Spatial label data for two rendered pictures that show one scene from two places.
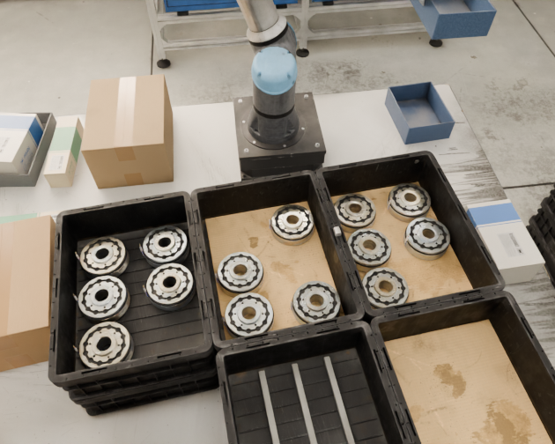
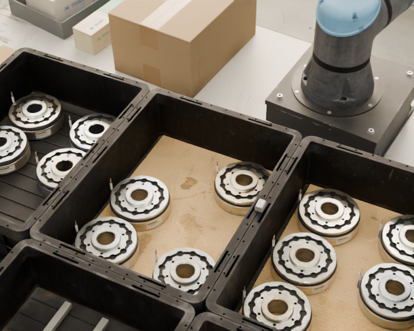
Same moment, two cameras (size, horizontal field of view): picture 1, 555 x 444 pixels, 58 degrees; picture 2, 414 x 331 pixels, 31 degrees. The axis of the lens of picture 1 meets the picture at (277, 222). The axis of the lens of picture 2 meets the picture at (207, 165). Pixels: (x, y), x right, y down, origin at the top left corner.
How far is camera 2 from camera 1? 0.58 m
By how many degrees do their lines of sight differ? 27
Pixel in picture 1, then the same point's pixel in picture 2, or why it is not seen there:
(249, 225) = (202, 165)
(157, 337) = (12, 212)
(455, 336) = not seen: outside the picture
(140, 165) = (161, 59)
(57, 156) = (99, 18)
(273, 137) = (319, 95)
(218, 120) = not seen: hidden behind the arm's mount
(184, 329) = not seen: hidden behind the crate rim
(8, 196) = (35, 37)
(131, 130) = (171, 16)
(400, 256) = (340, 297)
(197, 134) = (262, 66)
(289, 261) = (206, 223)
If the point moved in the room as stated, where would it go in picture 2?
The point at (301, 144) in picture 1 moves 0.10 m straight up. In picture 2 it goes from (351, 121) to (358, 82)
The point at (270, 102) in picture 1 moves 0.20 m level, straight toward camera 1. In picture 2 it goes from (324, 43) to (264, 96)
